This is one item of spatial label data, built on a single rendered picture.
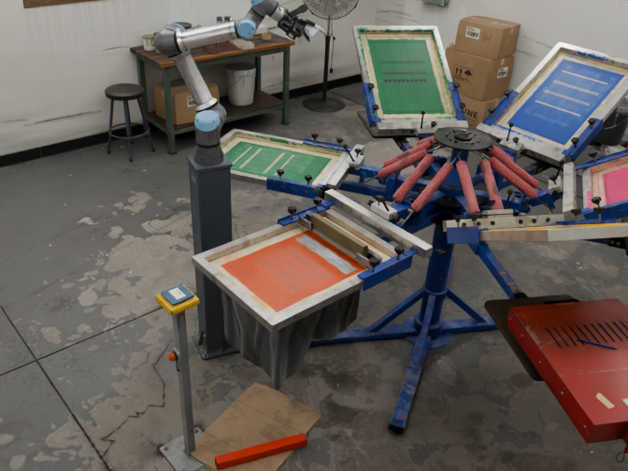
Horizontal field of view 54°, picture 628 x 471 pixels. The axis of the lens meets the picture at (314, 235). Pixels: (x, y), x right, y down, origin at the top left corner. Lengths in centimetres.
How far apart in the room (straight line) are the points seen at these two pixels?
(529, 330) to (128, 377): 222
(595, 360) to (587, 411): 26
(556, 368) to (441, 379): 153
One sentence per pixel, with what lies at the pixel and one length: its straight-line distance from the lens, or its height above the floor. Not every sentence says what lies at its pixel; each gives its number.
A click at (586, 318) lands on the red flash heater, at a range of 254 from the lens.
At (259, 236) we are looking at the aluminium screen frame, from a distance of 291.
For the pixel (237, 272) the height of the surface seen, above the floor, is 95.
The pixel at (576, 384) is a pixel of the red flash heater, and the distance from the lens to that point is 224.
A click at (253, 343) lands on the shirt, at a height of 66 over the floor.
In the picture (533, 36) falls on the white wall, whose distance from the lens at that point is 691.
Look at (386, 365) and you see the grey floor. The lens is 373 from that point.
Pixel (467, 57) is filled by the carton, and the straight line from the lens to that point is 678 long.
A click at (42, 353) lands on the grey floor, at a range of 395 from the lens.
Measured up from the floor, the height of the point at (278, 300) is 95.
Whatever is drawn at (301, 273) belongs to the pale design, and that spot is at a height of 95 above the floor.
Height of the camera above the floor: 253
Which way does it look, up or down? 32 degrees down
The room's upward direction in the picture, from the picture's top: 3 degrees clockwise
